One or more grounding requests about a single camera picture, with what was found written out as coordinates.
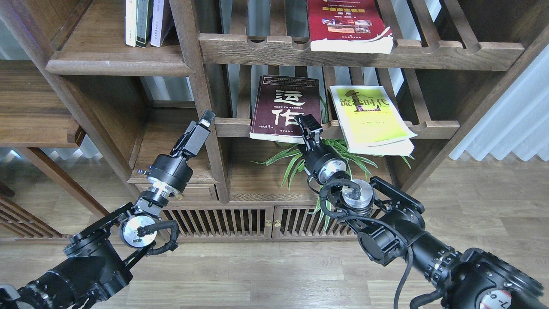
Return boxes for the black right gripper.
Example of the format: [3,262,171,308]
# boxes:
[298,114,348,185]

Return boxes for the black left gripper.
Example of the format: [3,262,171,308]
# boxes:
[139,110,216,202]

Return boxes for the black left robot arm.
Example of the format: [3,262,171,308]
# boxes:
[1,111,215,309]

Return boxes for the dark wooden bookshelf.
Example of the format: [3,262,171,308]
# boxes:
[0,0,549,245]

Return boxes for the green spider plant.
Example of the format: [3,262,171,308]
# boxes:
[254,97,415,232]

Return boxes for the white curtain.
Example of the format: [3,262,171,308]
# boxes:
[449,47,549,161]

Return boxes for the maroon book white characters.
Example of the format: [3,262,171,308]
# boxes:
[250,76,321,143]

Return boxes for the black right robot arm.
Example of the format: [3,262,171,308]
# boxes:
[296,114,546,309]

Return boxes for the white upright book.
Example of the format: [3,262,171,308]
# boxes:
[125,0,138,47]

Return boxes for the lavender upright book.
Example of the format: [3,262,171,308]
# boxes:
[151,0,175,47]

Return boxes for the yellow-green book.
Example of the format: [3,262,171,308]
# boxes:
[329,85,416,156]

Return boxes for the red book on top shelf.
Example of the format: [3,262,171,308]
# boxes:
[307,0,393,54]

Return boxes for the dark green upright book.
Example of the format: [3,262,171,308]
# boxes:
[136,0,153,48]

